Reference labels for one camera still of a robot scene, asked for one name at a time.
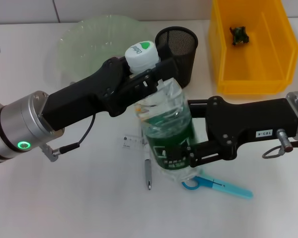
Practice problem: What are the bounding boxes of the white silver ballpoint pen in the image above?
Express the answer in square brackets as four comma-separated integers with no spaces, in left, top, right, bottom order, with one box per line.
[143,148,154,191]

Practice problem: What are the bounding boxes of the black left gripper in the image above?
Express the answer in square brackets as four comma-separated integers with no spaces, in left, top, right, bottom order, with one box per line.
[41,56,164,131]

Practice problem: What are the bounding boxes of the left wrist cable with plugs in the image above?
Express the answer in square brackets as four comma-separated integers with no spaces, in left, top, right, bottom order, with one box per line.
[41,114,95,163]

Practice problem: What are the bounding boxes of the right wrist cable with plugs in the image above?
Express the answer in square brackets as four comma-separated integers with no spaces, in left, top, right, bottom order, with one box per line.
[262,128,298,160]

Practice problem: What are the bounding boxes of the green plastic wrapper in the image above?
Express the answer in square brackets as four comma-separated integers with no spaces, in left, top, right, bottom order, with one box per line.
[228,25,251,47]

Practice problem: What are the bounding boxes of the clear green-label water bottle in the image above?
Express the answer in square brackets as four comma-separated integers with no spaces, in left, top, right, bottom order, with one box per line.
[125,40,207,184]

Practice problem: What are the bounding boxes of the black mesh pen holder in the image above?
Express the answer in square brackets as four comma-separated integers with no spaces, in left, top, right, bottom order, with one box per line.
[155,26,199,89]

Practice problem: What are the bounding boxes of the yellow plastic bin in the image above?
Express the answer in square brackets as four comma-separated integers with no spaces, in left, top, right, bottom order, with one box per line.
[208,0,298,96]

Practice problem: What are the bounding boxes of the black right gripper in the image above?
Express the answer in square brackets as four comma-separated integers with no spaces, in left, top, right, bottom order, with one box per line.
[186,96,298,169]

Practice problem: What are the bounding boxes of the wrist cable with plugs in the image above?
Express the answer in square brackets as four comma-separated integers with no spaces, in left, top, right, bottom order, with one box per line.
[262,128,298,160]
[41,114,95,163]

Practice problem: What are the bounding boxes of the blue scissors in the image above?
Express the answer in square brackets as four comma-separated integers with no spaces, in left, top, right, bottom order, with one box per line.
[181,175,254,199]

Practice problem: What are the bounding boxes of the green glass fruit plate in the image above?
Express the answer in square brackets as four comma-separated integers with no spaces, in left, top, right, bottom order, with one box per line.
[57,14,156,86]

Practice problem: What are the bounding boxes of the clear plastic ruler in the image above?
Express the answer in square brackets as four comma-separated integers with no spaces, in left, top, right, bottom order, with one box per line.
[121,133,147,151]

